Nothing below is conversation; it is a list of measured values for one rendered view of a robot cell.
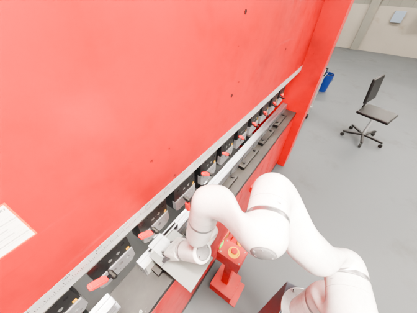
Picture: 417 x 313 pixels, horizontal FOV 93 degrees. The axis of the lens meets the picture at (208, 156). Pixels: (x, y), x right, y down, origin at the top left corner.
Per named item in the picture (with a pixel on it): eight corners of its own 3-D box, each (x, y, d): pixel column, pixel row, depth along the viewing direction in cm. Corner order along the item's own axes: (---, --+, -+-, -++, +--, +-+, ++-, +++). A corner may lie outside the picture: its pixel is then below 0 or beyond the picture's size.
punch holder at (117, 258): (103, 290, 72) (86, 274, 61) (89, 275, 75) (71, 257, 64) (136, 255, 81) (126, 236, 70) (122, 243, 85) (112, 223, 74)
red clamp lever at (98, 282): (92, 289, 60) (118, 274, 69) (84, 280, 61) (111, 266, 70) (90, 294, 60) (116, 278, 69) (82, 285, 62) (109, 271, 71)
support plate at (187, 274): (190, 292, 88) (190, 292, 87) (149, 257, 99) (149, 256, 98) (213, 258, 99) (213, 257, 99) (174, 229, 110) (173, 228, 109)
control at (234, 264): (237, 274, 124) (241, 263, 112) (215, 258, 131) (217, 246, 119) (251, 248, 137) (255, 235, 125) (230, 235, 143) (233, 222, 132)
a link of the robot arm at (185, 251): (188, 233, 87) (174, 250, 81) (205, 233, 77) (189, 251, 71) (199, 248, 88) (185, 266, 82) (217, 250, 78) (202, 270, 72)
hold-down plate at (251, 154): (243, 170, 163) (244, 167, 161) (237, 167, 165) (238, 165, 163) (258, 151, 182) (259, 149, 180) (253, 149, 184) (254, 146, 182)
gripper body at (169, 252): (186, 234, 89) (175, 235, 97) (170, 253, 82) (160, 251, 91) (196, 246, 90) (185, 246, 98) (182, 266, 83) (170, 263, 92)
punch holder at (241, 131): (235, 150, 135) (238, 130, 124) (224, 145, 139) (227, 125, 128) (245, 140, 145) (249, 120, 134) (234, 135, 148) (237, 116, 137)
